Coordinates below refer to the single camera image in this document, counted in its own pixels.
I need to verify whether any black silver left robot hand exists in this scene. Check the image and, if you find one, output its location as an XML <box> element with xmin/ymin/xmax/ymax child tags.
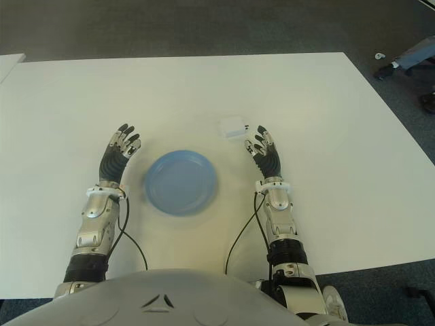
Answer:
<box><xmin>98</xmin><ymin>122</ymin><xmax>142</xmax><ymax>183</ymax></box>

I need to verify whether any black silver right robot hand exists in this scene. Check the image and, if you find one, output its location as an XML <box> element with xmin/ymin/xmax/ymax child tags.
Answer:
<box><xmin>243</xmin><ymin>124</ymin><xmax>283</xmax><ymax>179</ymax></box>

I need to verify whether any white charger block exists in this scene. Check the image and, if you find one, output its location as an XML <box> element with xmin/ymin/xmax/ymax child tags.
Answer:
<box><xmin>217</xmin><ymin>115</ymin><xmax>249</xmax><ymax>139</ymax></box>

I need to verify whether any blue plastic plate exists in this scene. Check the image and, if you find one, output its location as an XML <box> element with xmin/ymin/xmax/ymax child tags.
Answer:
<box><xmin>142</xmin><ymin>148</ymin><xmax>221</xmax><ymax>217</ymax></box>

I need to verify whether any grey robot torso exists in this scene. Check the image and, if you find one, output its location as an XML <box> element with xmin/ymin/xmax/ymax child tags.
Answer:
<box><xmin>0</xmin><ymin>268</ymin><xmax>307</xmax><ymax>326</ymax></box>

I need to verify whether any white side table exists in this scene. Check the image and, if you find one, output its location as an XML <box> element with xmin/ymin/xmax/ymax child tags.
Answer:
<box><xmin>0</xmin><ymin>52</ymin><xmax>27</xmax><ymax>86</ymax></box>

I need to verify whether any person's blue jeans leg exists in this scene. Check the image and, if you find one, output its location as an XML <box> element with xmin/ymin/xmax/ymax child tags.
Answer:
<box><xmin>390</xmin><ymin>37</ymin><xmax>435</xmax><ymax>72</ymax></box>

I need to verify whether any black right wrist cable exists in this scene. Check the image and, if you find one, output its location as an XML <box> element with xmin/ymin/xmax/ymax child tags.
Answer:
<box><xmin>224</xmin><ymin>190</ymin><xmax>273</xmax><ymax>283</ymax></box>

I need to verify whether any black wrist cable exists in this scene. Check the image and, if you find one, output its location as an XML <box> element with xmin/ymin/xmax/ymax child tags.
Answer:
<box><xmin>224</xmin><ymin>190</ymin><xmax>273</xmax><ymax>283</ymax></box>
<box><xmin>115</xmin><ymin>193</ymin><xmax>150</xmax><ymax>272</ymax></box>

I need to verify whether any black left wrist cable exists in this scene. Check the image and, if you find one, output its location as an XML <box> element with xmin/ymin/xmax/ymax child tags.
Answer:
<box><xmin>115</xmin><ymin>193</ymin><xmax>150</xmax><ymax>272</ymax></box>

